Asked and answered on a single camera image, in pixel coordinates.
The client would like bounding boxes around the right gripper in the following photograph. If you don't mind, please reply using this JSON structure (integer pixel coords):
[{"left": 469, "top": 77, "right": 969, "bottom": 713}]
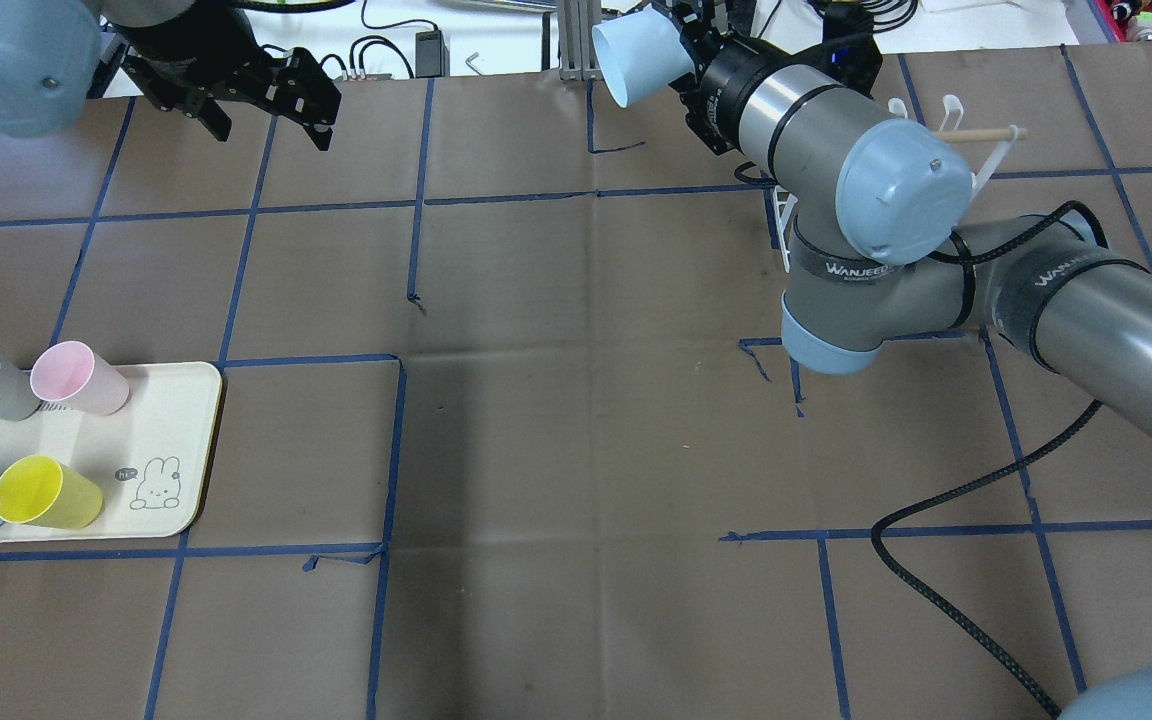
[{"left": 670, "top": 1, "right": 787, "bottom": 156}]

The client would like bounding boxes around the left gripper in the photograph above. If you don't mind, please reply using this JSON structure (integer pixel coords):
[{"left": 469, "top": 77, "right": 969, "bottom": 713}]
[{"left": 122, "top": 1, "right": 340, "bottom": 152}]

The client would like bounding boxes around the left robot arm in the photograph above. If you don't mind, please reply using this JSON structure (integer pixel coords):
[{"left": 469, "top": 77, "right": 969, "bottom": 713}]
[{"left": 0, "top": 1, "right": 340, "bottom": 150}]

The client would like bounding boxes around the pink plastic cup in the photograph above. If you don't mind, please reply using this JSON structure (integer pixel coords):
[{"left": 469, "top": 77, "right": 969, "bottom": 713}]
[{"left": 29, "top": 341, "right": 131, "bottom": 416}]

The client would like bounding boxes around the yellow plastic cup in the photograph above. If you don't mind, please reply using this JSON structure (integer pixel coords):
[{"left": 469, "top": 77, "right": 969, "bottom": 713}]
[{"left": 0, "top": 455, "right": 104, "bottom": 530}]

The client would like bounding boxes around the black power adapter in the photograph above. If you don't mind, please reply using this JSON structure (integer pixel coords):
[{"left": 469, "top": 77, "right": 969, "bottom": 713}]
[{"left": 414, "top": 29, "right": 450, "bottom": 78}]

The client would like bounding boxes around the cream serving tray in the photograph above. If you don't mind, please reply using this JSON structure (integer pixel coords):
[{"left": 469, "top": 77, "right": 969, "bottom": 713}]
[{"left": 0, "top": 363, "right": 223, "bottom": 543}]

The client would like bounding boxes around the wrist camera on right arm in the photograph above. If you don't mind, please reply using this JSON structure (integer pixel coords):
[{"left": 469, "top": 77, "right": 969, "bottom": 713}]
[{"left": 813, "top": 1, "right": 882, "bottom": 97}]

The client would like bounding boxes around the aluminium frame post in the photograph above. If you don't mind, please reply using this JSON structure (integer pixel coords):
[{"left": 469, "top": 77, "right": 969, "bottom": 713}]
[{"left": 556, "top": 0, "right": 602, "bottom": 82}]

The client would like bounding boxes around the white wire cup rack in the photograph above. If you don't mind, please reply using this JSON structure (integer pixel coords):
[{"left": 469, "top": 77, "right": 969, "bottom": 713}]
[{"left": 765, "top": 88, "right": 1028, "bottom": 266}]

